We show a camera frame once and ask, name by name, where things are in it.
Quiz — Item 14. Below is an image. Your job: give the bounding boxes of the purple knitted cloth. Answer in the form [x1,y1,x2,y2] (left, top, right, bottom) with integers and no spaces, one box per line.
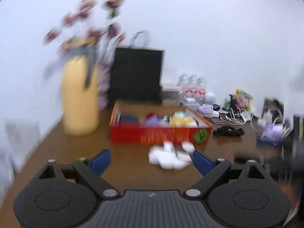
[143,118,160,127]

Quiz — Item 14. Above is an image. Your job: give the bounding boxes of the bubble wrap packet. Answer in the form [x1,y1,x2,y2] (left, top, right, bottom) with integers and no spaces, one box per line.
[174,111,185,118]

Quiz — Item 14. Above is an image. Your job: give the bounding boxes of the black paper shopping bag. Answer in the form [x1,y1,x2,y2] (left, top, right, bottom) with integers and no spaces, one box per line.
[107,30,164,108]

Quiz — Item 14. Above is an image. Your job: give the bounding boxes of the black cloth glove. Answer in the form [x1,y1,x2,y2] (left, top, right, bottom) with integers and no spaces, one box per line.
[213,126,245,137]

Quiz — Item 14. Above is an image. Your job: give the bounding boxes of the yellow white plush toy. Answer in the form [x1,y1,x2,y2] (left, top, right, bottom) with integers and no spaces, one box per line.
[169,115,198,128]

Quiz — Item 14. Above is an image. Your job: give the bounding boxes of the yellow thermos jug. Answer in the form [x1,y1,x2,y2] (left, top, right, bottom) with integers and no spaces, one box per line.
[61,39,99,136]

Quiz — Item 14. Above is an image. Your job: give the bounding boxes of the lilac fluffy scrunchie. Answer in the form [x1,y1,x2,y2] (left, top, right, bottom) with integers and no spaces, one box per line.
[197,104,213,119]

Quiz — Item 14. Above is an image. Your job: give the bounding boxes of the snack bag pink yellow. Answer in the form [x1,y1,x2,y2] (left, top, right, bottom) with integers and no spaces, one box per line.
[235,89,253,111]

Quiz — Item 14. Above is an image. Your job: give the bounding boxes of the red fabric rose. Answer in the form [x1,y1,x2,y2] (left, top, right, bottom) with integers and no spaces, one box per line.
[145,113,159,121]

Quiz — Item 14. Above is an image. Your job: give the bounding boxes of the water bottle right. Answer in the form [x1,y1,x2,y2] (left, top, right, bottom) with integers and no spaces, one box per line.
[196,77,206,102]

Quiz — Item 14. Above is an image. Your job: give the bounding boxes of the red cardboard box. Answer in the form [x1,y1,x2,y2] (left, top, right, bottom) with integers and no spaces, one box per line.
[109,101,213,145]

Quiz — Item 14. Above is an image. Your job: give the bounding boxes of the water bottle middle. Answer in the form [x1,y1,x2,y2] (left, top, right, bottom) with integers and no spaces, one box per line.
[188,75,197,99]

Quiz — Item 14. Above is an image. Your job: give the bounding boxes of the water bottle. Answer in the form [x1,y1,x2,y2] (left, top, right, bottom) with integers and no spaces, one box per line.
[177,74,188,101]
[188,75,197,99]
[196,77,206,102]

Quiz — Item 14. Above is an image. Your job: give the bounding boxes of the navy blue pouch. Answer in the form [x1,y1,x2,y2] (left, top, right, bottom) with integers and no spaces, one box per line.
[119,113,139,126]

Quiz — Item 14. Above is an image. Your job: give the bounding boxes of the white round speaker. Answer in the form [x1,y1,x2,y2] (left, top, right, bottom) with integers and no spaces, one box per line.
[204,92,216,105]

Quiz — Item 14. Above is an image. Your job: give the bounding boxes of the water bottle left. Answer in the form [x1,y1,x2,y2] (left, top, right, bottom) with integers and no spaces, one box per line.
[177,74,188,101]

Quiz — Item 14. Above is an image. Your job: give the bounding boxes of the white purple gift box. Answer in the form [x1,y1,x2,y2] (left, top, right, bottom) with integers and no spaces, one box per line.
[257,123,283,147]

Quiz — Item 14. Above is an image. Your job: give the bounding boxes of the dried pink rose bouquet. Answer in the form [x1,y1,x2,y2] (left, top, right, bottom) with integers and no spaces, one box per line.
[43,0,126,56]

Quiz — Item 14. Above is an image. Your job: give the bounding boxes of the white cloth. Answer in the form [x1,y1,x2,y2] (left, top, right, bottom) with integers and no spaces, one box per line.
[148,141,195,170]

